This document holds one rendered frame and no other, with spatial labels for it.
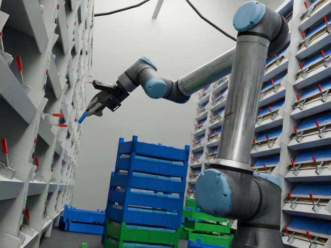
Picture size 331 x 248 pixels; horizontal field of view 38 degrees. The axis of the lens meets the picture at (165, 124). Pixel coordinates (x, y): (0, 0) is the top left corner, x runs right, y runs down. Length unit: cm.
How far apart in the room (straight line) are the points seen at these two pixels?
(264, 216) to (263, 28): 64
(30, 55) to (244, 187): 77
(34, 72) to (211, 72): 83
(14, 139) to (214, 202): 64
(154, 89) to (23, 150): 83
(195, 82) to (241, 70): 42
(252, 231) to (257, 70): 54
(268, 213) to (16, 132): 87
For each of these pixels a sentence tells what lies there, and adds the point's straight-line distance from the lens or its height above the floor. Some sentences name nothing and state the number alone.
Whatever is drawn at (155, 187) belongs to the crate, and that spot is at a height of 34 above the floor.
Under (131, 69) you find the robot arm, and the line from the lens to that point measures 211.
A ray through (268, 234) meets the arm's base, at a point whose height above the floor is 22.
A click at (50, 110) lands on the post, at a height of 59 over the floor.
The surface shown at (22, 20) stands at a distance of 127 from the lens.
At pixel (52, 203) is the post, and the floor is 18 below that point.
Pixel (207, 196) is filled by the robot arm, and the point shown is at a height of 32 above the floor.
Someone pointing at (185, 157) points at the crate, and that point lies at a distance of 232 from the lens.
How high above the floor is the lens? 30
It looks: 9 degrees up
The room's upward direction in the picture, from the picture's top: 7 degrees clockwise
